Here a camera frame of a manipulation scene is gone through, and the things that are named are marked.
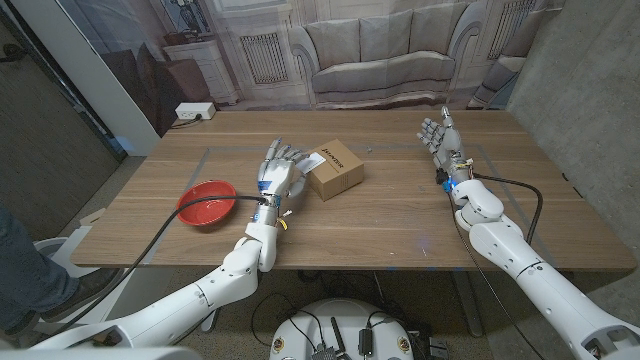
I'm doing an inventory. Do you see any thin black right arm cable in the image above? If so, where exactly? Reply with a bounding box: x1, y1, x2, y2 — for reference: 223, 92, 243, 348
447, 192, 547, 360

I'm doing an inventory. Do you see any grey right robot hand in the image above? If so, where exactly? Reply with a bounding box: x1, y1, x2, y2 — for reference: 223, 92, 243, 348
417, 105, 469, 174

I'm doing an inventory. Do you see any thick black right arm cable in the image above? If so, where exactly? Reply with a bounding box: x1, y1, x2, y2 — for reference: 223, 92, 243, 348
472, 172, 545, 246

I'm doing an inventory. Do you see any black adapter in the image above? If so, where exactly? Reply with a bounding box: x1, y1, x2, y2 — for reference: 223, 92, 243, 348
357, 327, 374, 357

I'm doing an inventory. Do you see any white floor stand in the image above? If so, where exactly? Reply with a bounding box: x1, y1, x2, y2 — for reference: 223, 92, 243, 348
30, 207, 139, 337

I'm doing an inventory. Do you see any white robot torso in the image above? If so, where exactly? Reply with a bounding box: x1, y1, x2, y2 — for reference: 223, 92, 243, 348
269, 298, 415, 360

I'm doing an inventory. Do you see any brown cardboard box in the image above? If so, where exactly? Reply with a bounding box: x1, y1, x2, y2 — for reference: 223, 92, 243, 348
298, 138, 365, 202

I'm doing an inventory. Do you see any white table leg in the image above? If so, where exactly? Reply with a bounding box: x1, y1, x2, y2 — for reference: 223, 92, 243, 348
199, 307, 222, 334

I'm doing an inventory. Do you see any white card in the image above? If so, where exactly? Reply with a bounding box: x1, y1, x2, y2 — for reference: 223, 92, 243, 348
295, 152, 327, 176

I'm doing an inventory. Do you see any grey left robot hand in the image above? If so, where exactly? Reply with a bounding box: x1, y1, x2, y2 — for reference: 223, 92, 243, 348
256, 137, 311, 199

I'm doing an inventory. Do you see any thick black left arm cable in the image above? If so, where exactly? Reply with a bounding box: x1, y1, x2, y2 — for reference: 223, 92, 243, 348
49, 194, 269, 342

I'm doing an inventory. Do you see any black power strip cable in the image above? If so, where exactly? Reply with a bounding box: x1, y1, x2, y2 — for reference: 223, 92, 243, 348
169, 113, 204, 130

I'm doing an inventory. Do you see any printed living room backdrop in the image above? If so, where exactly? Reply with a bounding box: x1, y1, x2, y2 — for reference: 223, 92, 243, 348
54, 0, 566, 139

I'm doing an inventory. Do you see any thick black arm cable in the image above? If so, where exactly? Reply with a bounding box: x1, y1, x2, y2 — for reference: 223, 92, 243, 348
49, 194, 269, 342
472, 172, 545, 246

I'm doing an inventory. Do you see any person in blue jeans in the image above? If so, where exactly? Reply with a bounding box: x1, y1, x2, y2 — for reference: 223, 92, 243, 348
0, 207, 81, 331

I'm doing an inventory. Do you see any black floor box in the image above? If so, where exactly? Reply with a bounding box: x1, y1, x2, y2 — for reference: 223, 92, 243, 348
427, 337, 450, 360

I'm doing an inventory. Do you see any black floor cable loop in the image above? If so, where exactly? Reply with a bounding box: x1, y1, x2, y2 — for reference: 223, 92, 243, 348
249, 292, 326, 351

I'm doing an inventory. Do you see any dark brown shoe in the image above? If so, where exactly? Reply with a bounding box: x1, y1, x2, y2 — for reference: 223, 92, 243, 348
4, 267, 121, 337

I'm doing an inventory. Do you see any white power strip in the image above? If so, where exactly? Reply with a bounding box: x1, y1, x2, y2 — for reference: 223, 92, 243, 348
174, 101, 217, 121

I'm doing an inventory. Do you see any black antenna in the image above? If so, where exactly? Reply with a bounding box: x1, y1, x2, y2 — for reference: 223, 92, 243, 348
329, 316, 347, 360

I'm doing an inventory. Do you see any grey table leg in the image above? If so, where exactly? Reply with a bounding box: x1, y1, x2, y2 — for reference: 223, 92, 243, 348
452, 270, 485, 339

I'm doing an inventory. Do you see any red bowl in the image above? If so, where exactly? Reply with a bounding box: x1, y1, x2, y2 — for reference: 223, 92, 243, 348
175, 179, 238, 227

